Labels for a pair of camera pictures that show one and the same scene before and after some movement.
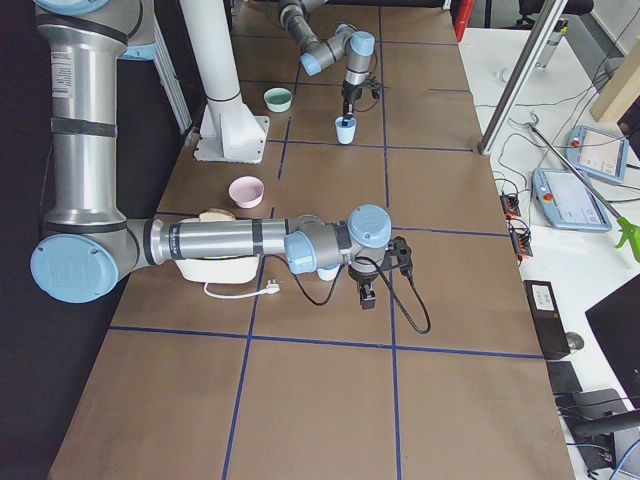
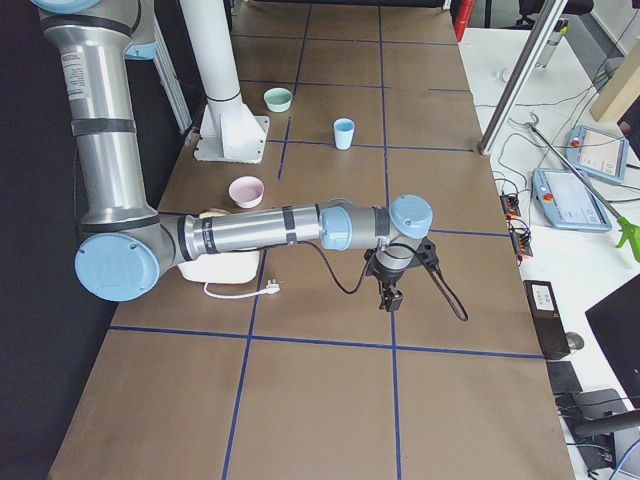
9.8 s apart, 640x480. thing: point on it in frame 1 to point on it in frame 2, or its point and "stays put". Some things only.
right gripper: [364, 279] to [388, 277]
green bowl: [278, 99] stays put
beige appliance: [218, 270] stays put
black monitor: [616, 320] stays put
